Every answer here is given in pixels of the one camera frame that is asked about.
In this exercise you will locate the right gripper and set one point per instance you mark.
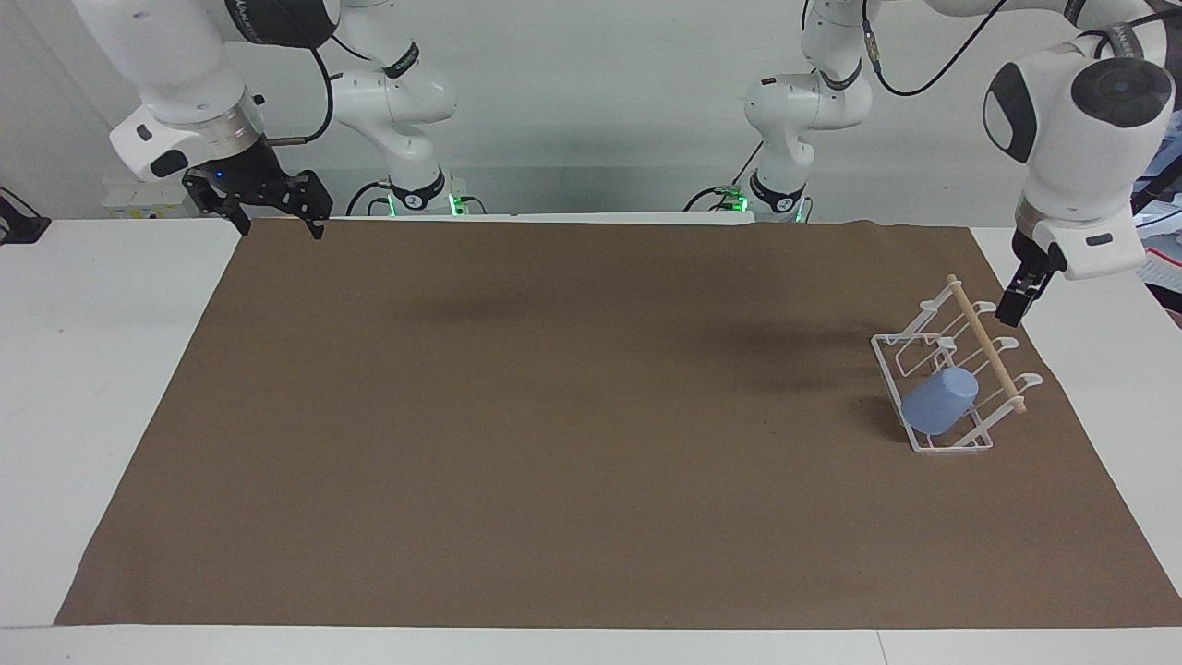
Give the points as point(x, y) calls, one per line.
point(247, 171)

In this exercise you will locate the black stand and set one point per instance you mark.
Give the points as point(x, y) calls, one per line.
point(1159, 189)
point(20, 226)

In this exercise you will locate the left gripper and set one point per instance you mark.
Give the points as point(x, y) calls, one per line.
point(1032, 254)

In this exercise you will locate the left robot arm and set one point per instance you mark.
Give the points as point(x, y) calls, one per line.
point(1062, 175)

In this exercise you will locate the blue cup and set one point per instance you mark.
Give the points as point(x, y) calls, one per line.
point(940, 402)

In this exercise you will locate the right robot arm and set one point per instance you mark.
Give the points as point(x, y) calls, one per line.
point(175, 65)

